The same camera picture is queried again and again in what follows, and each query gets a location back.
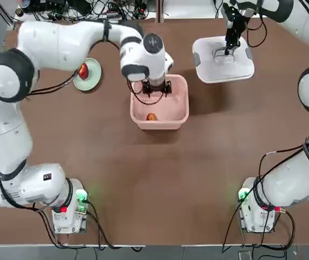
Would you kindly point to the aluminium frame post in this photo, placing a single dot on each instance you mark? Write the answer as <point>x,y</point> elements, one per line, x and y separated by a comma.
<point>159,9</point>

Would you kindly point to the small dark cup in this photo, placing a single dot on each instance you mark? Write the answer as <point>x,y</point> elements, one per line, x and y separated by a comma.
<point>19,11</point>

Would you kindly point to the pale green plate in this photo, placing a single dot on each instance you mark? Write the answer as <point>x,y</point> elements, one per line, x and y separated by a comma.
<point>93,73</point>

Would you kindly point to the pale pink storage box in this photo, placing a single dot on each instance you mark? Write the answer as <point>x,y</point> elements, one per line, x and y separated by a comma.
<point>170,113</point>

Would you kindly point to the white box lid grey latches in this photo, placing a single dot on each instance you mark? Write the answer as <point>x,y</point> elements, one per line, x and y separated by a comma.
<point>225,70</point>

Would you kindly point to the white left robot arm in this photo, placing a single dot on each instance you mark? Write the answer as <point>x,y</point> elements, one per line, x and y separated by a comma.
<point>48,46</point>

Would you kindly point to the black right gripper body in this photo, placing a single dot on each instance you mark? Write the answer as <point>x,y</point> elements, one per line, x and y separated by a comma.
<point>235,29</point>

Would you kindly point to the black desk device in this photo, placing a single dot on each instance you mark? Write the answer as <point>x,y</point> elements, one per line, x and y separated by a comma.
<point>43,4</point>

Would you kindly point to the red apple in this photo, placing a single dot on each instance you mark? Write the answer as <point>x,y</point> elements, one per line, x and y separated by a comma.
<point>151,117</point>
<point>83,71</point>

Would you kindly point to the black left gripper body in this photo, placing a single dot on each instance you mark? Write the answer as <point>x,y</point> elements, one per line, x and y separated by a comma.
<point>157,88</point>

